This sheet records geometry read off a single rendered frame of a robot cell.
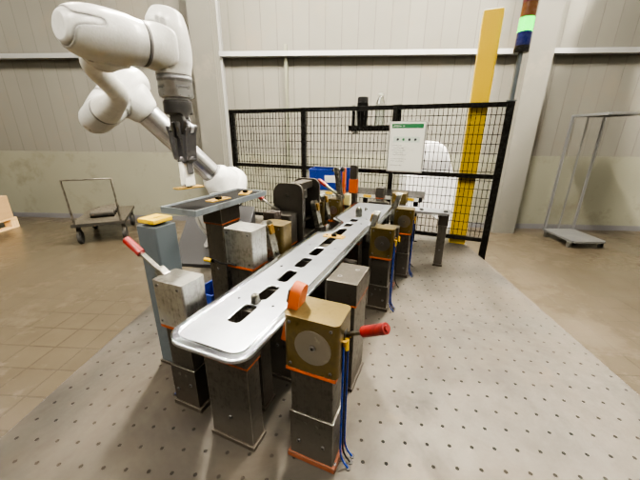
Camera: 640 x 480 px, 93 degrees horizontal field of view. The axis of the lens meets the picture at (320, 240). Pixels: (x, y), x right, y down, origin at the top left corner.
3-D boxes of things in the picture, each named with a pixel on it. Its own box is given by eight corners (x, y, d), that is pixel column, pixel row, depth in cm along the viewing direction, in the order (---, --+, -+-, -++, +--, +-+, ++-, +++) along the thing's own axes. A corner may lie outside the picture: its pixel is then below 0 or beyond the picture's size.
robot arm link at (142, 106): (223, 213, 171) (238, 184, 181) (243, 211, 162) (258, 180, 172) (82, 96, 117) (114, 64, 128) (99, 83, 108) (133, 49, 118)
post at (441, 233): (441, 267, 164) (450, 214, 155) (431, 265, 166) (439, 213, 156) (442, 263, 168) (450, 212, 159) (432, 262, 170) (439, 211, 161)
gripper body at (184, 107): (156, 99, 84) (161, 134, 87) (170, 97, 79) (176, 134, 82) (182, 101, 90) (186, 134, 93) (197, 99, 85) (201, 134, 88)
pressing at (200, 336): (254, 373, 51) (253, 366, 51) (157, 340, 60) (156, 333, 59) (395, 207, 172) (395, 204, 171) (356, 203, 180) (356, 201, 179)
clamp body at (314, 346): (347, 484, 62) (354, 333, 50) (287, 457, 67) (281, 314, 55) (358, 446, 70) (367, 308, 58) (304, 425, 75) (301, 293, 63)
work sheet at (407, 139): (421, 172, 193) (427, 120, 183) (386, 171, 201) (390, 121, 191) (422, 172, 194) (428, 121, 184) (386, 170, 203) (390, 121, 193)
